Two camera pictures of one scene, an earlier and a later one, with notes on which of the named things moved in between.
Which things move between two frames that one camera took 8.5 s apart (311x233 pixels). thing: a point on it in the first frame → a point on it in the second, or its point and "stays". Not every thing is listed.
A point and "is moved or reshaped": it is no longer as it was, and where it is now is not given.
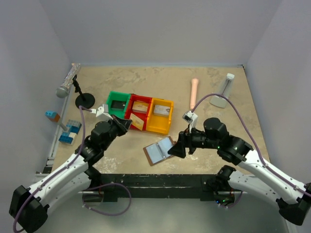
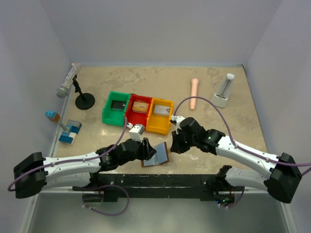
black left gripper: x=121 y=125 → x=146 y=149
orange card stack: x=140 y=107 stays
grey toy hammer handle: x=63 y=126 stays
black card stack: x=118 y=105 stays
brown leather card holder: x=158 y=152 is moved or reshaped
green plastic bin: x=117 y=102 stays
